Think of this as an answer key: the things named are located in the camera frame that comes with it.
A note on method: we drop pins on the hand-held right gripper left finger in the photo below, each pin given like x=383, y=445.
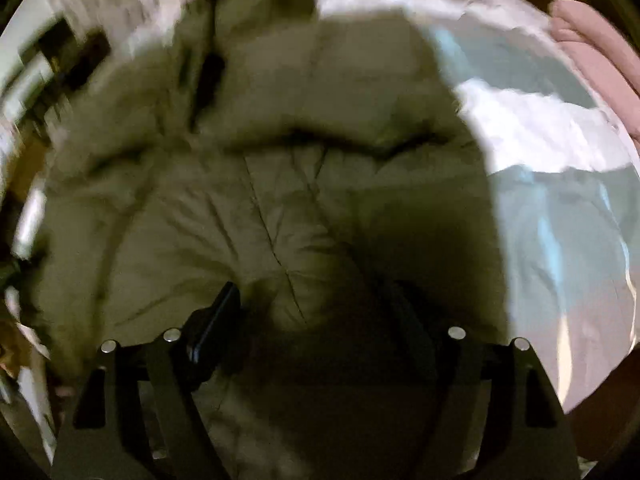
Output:
x=216, y=325

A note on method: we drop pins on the light blue bed sheet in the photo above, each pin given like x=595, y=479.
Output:
x=550, y=200

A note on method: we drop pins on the olive green puffer jacket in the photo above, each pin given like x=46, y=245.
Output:
x=280, y=200

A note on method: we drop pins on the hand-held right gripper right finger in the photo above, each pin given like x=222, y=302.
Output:
x=415, y=320

